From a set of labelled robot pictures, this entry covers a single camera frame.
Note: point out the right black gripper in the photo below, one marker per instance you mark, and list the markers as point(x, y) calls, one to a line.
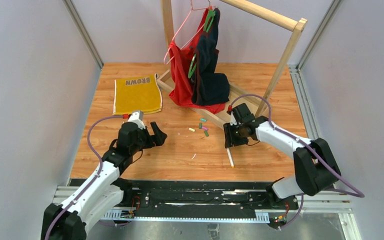
point(229, 135)

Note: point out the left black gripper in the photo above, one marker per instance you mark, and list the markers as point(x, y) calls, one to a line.
point(148, 136)

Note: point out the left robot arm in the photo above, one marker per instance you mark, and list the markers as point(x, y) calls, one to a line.
point(74, 217)

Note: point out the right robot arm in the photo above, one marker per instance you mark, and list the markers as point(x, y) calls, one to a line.
point(315, 167)

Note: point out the yellow folded towel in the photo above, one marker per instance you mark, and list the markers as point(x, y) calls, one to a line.
point(139, 93)

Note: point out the red garment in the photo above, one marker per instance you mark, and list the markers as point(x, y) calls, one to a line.
point(179, 66)

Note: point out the dark navy garment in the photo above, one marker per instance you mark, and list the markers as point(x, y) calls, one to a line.
point(209, 87)

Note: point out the green hanger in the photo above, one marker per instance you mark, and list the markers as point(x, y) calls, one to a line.
point(207, 24)

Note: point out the wooden clothes rack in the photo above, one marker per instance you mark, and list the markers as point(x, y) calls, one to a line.
point(296, 28)

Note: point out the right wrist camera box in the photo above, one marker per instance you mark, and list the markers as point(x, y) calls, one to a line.
point(235, 117)

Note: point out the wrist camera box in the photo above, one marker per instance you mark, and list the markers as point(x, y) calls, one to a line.
point(235, 117)
point(137, 118)

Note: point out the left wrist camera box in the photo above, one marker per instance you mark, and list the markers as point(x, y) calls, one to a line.
point(137, 118)

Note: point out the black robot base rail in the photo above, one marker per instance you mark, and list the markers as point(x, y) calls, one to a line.
point(201, 201)

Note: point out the pink wire hanger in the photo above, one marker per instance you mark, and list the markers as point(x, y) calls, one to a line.
point(180, 22)

